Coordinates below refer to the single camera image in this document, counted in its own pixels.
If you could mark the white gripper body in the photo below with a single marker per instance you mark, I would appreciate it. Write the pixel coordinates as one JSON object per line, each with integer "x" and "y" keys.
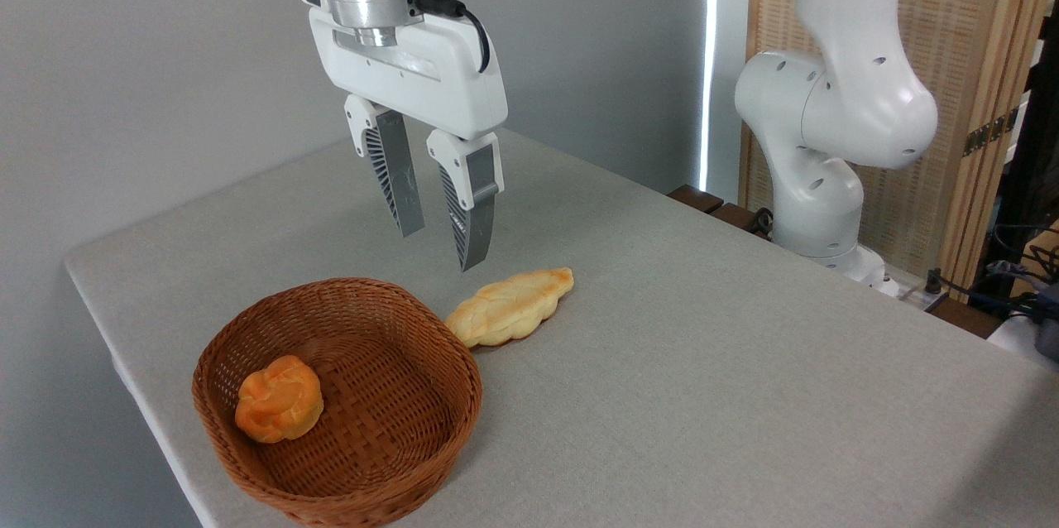
{"x": 455, "y": 89}

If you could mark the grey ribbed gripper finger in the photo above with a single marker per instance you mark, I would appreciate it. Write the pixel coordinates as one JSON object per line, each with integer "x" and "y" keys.
{"x": 397, "y": 172}
{"x": 476, "y": 222}

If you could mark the long braided pale bread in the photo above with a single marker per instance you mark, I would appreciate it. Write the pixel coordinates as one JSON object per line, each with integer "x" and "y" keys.
{"x": 509, "y": 309}

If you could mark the dark brown wooden slat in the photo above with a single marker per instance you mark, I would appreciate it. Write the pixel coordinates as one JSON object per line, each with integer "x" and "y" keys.
{"x": 695, "y": 199}
{"x": 735, "y": 218}

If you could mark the brown wicker basket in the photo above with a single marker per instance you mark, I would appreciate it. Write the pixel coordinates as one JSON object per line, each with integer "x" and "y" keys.
{"x": 372, "y": 445}

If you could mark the round orange bun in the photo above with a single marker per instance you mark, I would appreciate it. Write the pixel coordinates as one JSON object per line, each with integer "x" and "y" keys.
{"x": 277, "y": 400}

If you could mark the grey tablecloth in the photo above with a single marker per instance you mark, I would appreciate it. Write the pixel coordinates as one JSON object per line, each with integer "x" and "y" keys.
{"x": 703, "y": 387}

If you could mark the bamboo folding screen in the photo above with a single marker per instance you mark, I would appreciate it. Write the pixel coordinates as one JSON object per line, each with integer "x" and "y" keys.
{"x": 951, "y": 56}

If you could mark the brass screen hinge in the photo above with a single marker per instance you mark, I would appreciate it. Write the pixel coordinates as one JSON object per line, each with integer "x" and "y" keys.
{"x": 989, "y": 132}

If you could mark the blue grey device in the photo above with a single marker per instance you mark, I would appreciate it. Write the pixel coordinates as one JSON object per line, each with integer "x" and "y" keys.
{"x": 1049, "y": 329}

